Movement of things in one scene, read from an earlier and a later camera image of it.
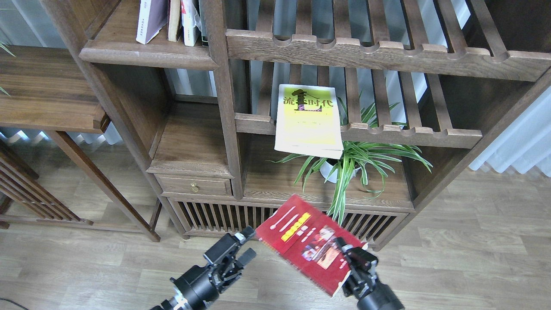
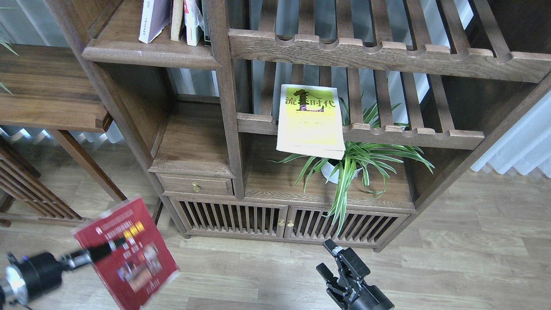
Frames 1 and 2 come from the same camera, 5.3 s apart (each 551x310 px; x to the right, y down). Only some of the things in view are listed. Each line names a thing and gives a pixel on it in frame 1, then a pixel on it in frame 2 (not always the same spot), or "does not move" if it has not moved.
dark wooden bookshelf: [366, 108] does not move
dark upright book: [204, 11] does not move
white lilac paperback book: [153, 16] does not move
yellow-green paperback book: [308, 122] does not move
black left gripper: [196, 285] → [37, 273]
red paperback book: [304, 237] → [134, 275]
